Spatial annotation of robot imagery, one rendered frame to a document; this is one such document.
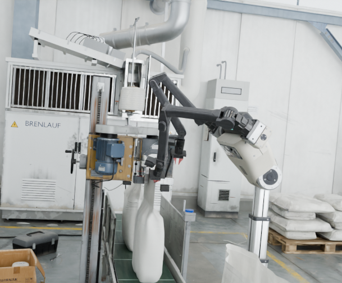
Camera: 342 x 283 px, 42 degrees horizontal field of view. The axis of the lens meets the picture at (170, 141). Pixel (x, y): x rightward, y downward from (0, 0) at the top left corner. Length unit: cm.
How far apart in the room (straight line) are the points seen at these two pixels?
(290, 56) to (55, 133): 427
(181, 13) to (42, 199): 294
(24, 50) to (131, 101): 401
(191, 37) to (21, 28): 244
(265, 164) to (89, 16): 519
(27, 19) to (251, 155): 495
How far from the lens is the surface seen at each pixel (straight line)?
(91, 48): 565
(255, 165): 255
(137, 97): 297
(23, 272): 384
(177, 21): 557
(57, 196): 597
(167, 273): 332
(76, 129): 586
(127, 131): 301
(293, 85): 804
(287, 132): 799
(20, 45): 683
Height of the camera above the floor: 150
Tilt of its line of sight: 3 degrees down
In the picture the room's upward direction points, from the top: 5 degrees clockwise
